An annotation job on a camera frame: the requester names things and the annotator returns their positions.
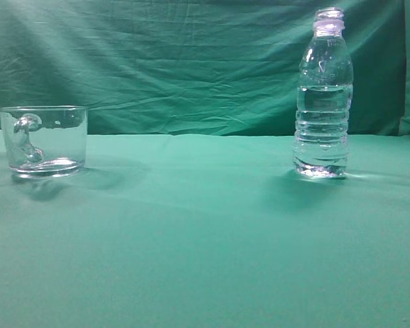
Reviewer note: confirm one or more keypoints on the clear plastic water bottle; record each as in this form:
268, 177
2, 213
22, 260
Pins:
324, 97

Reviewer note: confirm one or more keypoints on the green table cloth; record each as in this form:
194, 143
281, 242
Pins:
204, 231

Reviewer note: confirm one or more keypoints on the green backdrop cloth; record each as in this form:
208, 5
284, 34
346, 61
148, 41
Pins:
207, 67

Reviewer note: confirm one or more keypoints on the clear glass mug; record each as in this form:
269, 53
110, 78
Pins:
44, 141

